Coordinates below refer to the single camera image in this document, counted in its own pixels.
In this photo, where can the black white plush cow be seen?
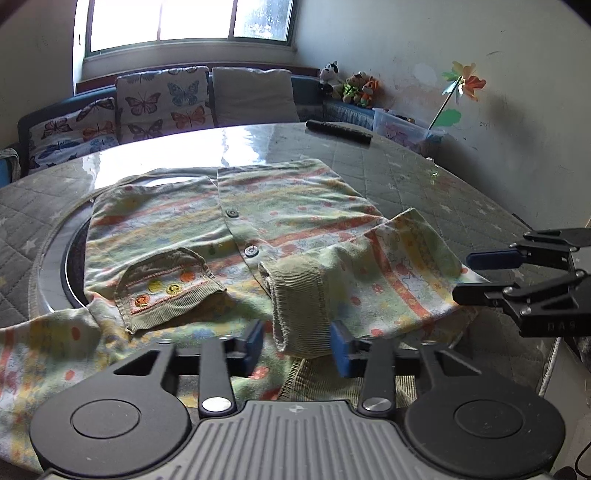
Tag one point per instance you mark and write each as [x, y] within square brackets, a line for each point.
[330, 82]

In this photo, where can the upright butterfly cushion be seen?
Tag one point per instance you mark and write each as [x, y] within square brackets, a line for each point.
[157, 103]

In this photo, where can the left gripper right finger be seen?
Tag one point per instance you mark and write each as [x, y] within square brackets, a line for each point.
[372, 360]

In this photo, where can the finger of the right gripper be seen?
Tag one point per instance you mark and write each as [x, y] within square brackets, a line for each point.
[510, 258]
[492, 295]

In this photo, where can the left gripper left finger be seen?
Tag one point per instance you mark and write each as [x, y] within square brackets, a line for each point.
[222, 358]

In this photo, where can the blue grey cloth on sofa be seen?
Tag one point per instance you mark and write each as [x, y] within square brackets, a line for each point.
[10, 168]

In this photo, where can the plain beige cushion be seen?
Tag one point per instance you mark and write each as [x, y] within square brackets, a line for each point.
[244, 96]

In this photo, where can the orange plush toy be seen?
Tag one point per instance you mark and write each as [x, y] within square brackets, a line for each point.
[369, 91]

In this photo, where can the lying butterfly cushion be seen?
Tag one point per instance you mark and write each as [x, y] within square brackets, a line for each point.
[86, 131]

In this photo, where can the colourful paper pinwheel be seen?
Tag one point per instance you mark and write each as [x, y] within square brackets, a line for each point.
[463, 82]

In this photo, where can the brown plush toy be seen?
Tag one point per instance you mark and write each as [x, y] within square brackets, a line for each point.
[352, 89]

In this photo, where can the window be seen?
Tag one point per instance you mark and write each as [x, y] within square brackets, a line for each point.
[114, 25]

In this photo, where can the green patterned child jacket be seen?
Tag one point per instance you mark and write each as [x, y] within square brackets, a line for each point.
[291, 245]

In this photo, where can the clear plastic storage box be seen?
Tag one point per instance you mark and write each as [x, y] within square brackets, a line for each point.
[413, 136]

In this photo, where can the black remote control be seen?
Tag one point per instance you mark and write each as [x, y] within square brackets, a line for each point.
[339, 131]

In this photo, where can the round black induction hob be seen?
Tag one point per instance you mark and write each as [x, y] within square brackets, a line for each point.
[73, 267]

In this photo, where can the blue sofa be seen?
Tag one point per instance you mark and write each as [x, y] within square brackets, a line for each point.
[308, 97]

